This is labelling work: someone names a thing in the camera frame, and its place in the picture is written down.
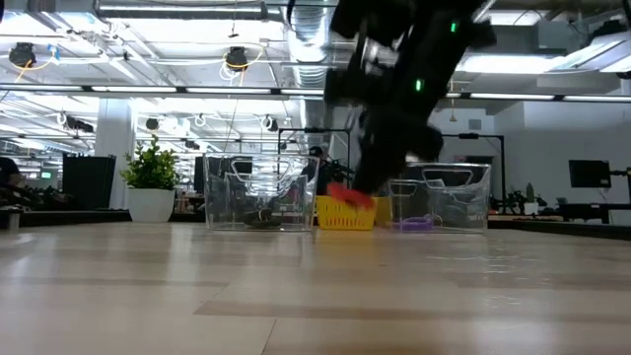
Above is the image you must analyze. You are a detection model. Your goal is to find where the orange spring keychain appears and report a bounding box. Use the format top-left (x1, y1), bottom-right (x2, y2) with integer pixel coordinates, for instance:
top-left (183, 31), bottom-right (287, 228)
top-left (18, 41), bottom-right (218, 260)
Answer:
top-left (326, 180), bottom-right (377, 210)

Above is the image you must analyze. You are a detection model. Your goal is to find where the black ceiling cable reel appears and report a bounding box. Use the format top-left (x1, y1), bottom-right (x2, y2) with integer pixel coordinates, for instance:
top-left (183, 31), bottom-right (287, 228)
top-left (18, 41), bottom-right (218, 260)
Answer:
top-left (224, 45), bottom-right (251, 74)
top-left (8, 42), bottom-right (38, 69)

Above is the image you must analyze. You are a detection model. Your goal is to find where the black aluminium table frame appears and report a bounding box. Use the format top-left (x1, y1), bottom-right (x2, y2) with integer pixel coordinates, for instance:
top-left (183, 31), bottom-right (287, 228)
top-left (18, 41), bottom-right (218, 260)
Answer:
top-left (0, 209), bottom-right (631, 242)

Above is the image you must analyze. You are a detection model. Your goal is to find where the clear plastic bin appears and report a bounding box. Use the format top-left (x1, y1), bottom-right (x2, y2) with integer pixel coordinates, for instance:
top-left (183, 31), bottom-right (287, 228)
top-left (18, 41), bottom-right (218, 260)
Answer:
top-left (202, 153), bottom-right (320, 233)
top-left (386, 162), bottom-right (493, 234)

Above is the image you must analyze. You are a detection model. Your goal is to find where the black background table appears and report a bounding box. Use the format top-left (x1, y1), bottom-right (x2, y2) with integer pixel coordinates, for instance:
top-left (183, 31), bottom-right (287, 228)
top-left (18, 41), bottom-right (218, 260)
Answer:
top-left (556, 201), bottom-right (631, 224)

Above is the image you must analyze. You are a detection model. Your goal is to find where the green plant in white pot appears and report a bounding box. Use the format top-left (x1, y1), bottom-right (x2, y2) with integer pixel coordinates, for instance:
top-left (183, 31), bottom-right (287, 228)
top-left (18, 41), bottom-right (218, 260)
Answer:
top-left (119, 135), bottom-right (181, 224)

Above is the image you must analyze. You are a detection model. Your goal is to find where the black cabinet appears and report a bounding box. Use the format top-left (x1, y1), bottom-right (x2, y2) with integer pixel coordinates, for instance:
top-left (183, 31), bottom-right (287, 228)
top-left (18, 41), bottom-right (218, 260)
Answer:
top-left (62, 155), bottom-right (117, 211)

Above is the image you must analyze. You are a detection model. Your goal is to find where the long ceiling light strip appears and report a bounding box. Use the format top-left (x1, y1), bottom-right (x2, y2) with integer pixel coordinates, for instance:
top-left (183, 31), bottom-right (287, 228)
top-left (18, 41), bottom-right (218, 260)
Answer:
top-left (0, 82), bottom-right (631, 104)

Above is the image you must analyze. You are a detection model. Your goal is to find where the yellow plastic basket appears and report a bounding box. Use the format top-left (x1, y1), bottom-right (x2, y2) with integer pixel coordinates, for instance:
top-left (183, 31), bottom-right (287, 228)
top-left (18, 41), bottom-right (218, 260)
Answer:
top-left (315, 195), bottom-right (379, 232)

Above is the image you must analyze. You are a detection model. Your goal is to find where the black wall monitor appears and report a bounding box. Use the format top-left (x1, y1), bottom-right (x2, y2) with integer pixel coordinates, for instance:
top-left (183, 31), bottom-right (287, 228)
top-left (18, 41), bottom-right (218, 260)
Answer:
top-left (568, 159), bottom-right (613, 189)

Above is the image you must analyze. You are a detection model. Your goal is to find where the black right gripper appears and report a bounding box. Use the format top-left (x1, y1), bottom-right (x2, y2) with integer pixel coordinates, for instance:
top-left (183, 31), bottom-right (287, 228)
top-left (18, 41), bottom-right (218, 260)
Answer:
top-left (350, 29), bottom-right (457, 193)

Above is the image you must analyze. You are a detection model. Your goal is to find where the person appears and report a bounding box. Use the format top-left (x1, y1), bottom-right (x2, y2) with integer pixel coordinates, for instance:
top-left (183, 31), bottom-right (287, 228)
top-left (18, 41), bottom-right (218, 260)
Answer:
top-left (0, 156), bottom-right (24, 198)
top-left (303, 145), bottom-right (330, 196)

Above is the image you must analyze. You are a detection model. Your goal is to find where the small cactus in pot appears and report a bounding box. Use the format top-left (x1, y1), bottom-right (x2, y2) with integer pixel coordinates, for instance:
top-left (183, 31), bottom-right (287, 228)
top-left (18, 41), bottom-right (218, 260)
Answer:
top-left (524, 180), bottom-right (539, 216)

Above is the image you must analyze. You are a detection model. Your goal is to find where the round silver air duct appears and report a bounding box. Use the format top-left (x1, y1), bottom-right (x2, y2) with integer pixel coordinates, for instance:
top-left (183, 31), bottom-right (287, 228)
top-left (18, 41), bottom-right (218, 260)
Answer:
top-left (285, 0), bottom-right (341, 90)

